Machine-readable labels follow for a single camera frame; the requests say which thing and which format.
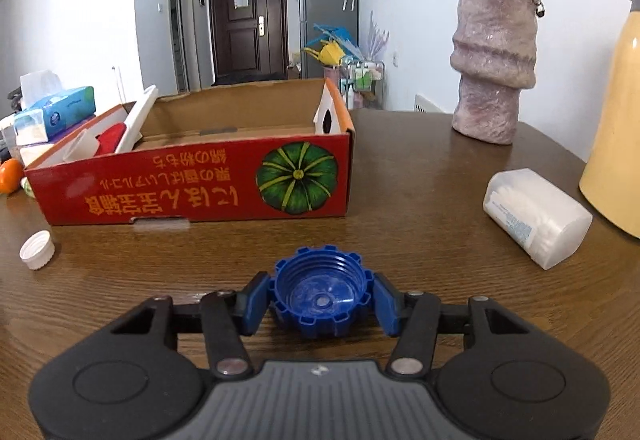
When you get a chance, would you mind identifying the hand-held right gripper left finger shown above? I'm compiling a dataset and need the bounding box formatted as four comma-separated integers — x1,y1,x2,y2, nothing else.
107,271,273,378

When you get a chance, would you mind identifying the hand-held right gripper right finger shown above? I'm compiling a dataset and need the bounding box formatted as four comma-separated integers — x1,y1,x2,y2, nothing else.
372,271,531,377

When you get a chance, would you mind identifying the blue bottle cap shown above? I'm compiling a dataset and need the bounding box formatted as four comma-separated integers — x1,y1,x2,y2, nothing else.
268,245,375,340

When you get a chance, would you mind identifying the red cardboard box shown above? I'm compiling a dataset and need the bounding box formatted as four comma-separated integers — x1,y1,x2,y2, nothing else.
24,78,357,227

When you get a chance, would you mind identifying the red and white lint brush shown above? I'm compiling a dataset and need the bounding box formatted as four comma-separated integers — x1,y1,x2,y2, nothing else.
60,84,160,165

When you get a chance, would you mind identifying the tall white cap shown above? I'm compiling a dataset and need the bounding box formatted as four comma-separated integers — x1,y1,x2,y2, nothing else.
19,230,56,271

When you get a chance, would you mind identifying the clear cotton swab container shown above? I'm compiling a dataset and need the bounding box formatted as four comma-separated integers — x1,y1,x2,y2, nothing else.
482,168,593,271

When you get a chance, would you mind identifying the metal trolley rack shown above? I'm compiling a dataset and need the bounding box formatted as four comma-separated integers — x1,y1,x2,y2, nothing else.
339,60,386,111

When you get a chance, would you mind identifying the pink ceramic vase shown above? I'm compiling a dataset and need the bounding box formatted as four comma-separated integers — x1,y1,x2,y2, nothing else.
450,0,544,145

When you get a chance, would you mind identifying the dark wooden door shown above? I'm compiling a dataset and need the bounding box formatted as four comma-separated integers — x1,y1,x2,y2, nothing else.
207,0,290,81

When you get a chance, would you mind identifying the orange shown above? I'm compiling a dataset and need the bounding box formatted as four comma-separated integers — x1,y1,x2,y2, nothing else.
0,159,25,195

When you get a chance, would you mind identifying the blue tissue pack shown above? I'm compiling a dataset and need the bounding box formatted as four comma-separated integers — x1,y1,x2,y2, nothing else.
14,70,97,144

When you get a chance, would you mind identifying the yellow thermos jug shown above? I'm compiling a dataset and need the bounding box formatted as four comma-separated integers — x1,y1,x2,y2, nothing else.
579,0,640,239

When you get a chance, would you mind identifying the clear plastic food container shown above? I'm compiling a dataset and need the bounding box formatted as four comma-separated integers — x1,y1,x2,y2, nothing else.
0,117,21,157

